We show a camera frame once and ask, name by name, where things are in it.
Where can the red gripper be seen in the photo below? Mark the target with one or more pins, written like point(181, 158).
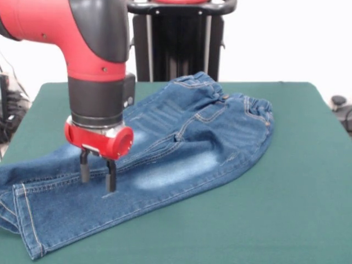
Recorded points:
point(104, 141)

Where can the blue denim jeans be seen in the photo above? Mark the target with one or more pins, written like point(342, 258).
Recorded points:
point(192, 154)

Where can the red robot arm base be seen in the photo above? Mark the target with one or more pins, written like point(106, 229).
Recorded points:
point(178, 1)

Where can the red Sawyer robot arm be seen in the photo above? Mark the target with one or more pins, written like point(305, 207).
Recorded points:
point(68, 55)

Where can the dark green table cloth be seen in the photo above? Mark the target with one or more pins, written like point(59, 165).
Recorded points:
point(288, 192)

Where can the black round knob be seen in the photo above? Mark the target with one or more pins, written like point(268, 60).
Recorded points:
point(338, 99)

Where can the dark grey chair base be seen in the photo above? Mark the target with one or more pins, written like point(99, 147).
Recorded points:
point(345, 115)

